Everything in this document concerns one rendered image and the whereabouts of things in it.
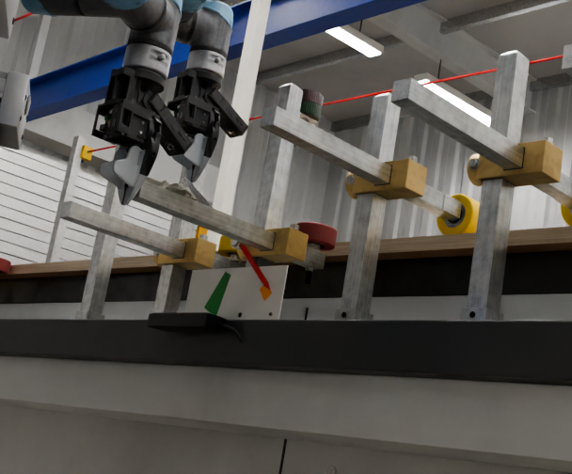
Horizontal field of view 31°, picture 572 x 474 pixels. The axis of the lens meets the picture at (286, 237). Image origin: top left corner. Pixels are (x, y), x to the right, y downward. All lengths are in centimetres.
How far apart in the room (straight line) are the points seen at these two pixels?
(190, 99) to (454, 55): 837
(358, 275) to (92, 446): 103
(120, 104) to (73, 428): 114
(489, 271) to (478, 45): 909
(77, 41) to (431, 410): 961
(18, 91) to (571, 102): 946
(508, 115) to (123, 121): 59
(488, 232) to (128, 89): 60
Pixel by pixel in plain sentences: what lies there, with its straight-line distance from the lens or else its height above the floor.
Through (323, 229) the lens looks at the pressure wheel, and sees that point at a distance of 190.
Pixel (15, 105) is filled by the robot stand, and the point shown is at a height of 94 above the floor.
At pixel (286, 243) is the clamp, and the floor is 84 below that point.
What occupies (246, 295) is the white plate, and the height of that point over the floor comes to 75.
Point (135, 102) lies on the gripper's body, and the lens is 167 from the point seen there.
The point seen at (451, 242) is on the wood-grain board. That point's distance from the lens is 182.
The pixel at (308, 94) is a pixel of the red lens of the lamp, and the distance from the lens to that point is 199.
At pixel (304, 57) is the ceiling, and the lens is 1144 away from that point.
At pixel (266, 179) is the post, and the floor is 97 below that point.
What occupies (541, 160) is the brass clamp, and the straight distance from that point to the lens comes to 153.
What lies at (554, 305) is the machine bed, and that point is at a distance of 172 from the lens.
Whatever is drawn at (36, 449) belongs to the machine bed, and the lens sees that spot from 271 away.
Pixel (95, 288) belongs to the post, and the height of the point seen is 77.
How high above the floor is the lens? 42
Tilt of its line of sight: 14 degrees up
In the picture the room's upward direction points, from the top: 10 degrees clockwise
